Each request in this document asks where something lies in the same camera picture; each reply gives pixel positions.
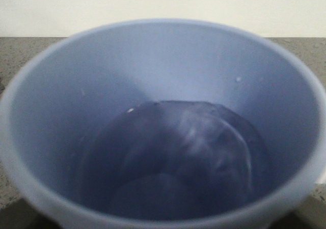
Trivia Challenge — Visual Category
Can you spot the light blue ribbed cup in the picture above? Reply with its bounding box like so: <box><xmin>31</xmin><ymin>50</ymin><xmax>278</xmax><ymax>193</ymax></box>
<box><xmin>1</xmin><ymin>19</ymin><xmax>325</xmax><ymax>228</ymax></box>

